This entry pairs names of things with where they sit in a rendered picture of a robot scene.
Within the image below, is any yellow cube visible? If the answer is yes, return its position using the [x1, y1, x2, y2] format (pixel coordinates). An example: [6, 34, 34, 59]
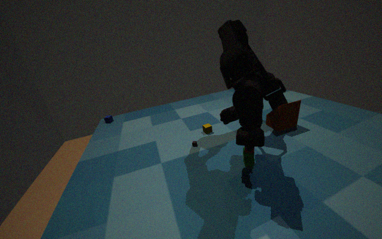
[202, 124, 212, 134]

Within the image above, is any green block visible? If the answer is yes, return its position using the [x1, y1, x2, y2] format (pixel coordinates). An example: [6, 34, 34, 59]
[243, 147, 254, 160]
[244, 158, 255, 167]

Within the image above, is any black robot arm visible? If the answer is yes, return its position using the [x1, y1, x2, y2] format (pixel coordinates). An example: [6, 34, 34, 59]
[218, 20, 288, 124]

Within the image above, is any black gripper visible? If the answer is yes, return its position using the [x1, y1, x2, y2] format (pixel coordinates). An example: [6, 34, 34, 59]
[236, 102, 265, 152]

